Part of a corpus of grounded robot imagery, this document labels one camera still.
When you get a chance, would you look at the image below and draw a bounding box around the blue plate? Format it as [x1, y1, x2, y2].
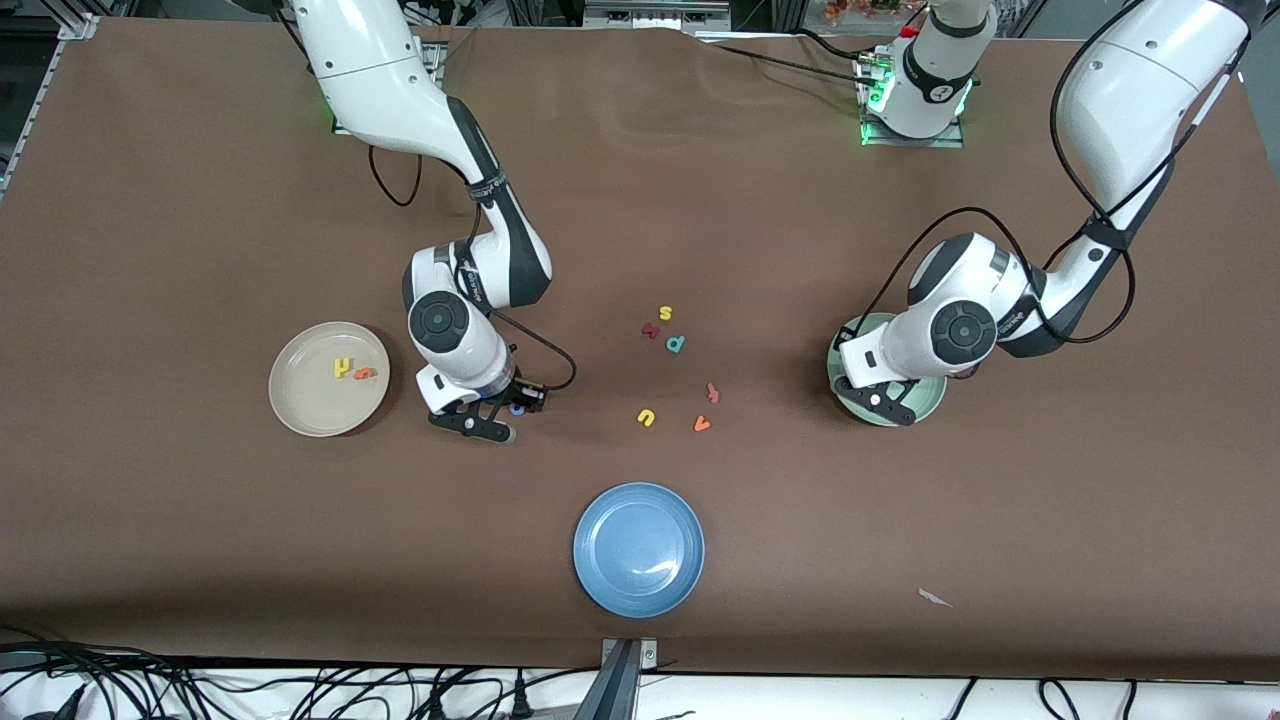
[572, 482, 706, 619]

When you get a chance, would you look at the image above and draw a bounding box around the beige brown plate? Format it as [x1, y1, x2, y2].
[268, 321, 392, 438]

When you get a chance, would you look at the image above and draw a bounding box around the brown table cover sheet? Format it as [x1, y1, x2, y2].
[0, 18, 1280, 683]

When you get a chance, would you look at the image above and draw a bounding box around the grey metal rack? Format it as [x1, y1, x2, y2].
[583, 0, 733, 31]

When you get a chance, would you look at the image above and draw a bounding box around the pale green plate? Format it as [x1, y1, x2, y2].
[826, 313, 948, 428]

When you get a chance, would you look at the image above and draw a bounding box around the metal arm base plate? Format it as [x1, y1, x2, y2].
[333, 40, 443, 136]
[860, 50, 966, 149]

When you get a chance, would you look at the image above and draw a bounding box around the thin black cable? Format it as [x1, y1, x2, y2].
[700, 42, 871, 89]
[790, 28, 871, 63]

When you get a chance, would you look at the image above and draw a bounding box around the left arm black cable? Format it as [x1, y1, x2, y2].
[860, 0, 1251, 346]

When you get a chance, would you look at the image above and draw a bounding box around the black cable tangle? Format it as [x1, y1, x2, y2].
[0, 625, 601, 720]

